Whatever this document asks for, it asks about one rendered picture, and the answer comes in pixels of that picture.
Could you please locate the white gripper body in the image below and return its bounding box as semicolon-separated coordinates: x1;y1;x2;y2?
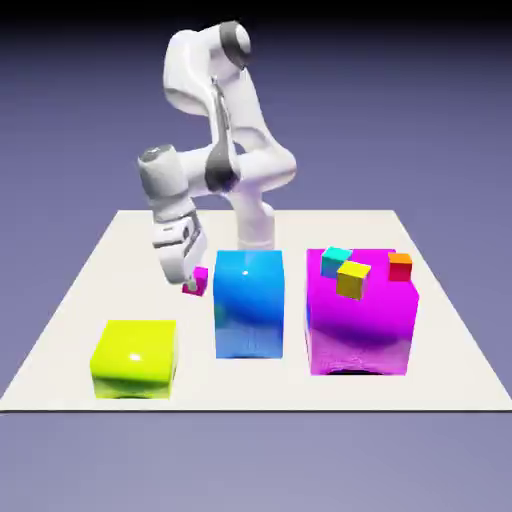
152;229;208;286

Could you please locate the small magenta cube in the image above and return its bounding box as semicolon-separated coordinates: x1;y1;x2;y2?
181;266;210;298

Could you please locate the small cyan cube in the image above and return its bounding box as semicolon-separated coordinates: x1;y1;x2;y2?
320;246;354;280

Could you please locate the small yellow cube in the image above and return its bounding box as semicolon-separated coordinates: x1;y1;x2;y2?
335;260;372;302

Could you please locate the small red cube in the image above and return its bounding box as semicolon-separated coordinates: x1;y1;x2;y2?
387;251;414;283

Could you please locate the large blue box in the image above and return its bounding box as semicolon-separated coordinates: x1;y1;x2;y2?
212;249;286;360

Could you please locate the large yellow-green box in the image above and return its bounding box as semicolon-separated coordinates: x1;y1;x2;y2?
89;318;179;400

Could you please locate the large magenta box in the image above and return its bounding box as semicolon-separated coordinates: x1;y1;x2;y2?
305;247;420;377

